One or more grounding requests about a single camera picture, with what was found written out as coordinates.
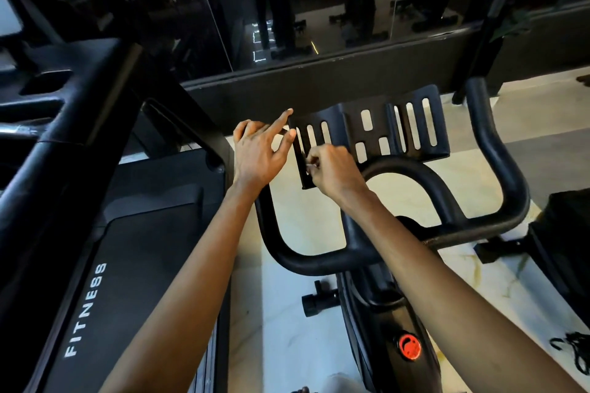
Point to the person's right hand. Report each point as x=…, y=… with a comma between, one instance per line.
x=336, y=172

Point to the person's left hand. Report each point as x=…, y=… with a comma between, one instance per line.
x=258, y=153

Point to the black spin bike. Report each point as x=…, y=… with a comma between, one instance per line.
x=396, y=231
x=553, y=259

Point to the black treadmill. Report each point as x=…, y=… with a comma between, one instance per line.
x=83, y=222

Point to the person's left forearm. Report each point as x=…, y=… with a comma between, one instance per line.
x=180, y=305

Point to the person's right forearm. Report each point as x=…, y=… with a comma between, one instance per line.
x=461, y=305

